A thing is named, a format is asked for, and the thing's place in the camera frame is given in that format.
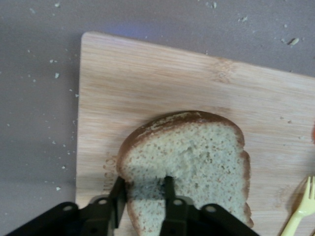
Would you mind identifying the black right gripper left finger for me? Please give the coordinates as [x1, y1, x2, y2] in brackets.
[4, 177, 127, 236]

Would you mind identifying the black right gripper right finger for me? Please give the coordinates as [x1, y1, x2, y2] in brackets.
[159, 177, 259, 236]

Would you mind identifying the brown crust bread slice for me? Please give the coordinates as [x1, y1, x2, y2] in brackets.
[115, 110, 254, 236]

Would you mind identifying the wooden cutting board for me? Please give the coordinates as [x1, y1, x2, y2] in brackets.
[75, 31, 315, 236]

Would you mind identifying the yellow plastic fork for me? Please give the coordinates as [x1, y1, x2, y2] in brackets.
[280, 176, 315, 236]

